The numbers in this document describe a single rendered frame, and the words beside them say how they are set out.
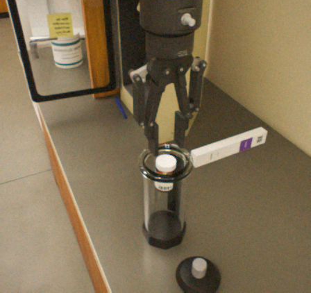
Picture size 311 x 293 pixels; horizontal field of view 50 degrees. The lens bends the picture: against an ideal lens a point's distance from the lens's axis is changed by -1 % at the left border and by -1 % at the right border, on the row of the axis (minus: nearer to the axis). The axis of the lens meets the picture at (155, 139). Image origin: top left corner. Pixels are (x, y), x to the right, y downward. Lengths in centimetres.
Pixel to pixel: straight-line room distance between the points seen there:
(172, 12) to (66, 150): 70
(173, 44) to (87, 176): 57
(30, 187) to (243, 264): 182
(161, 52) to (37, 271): 161
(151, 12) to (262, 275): 57
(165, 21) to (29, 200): 195
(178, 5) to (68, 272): 163
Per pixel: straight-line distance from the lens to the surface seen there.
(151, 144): 62
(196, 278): 72
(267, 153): 109
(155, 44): 51
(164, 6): 48
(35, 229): 214
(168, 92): 98
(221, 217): 87
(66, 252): 199
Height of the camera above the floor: 159
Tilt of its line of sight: 37 degrees down
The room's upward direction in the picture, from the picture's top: straight up
